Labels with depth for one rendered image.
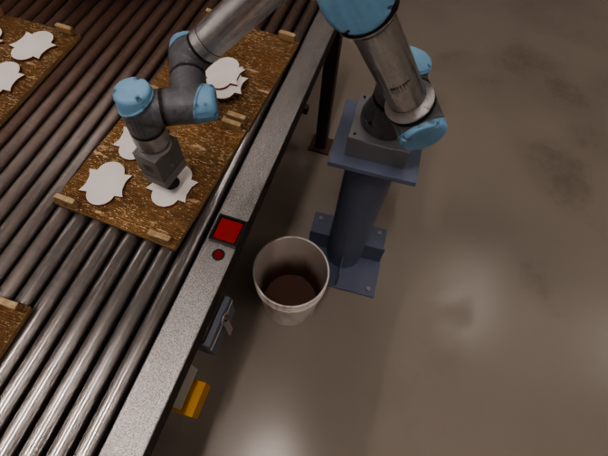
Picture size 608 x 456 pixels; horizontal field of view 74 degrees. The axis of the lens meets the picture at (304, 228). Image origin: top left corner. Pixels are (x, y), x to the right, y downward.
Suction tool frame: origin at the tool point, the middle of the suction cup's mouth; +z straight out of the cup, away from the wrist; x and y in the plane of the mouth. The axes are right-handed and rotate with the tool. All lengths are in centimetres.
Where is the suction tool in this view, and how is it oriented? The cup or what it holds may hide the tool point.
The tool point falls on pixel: (171, 182)
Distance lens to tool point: 110.8
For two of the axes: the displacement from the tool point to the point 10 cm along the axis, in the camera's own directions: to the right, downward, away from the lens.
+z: -0.4, 4.7, 8.8
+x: 8.9, 4.1, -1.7
